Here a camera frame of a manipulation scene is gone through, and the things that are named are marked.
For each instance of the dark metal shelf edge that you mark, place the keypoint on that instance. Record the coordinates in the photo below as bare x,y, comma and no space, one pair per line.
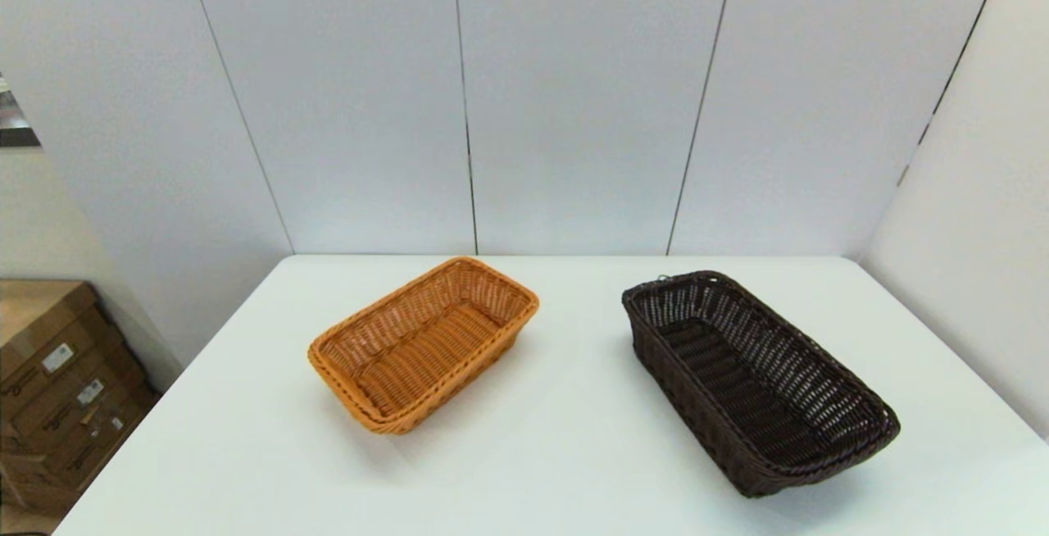
15,130

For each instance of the orange wicker basket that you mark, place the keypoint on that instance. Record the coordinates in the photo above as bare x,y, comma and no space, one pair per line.
426,347

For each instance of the brown cardboard box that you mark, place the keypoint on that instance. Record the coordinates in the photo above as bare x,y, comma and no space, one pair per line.
33,491
90,392
41,315
105,431

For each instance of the dark brown wicker basket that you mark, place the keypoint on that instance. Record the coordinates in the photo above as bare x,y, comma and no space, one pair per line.
754,388

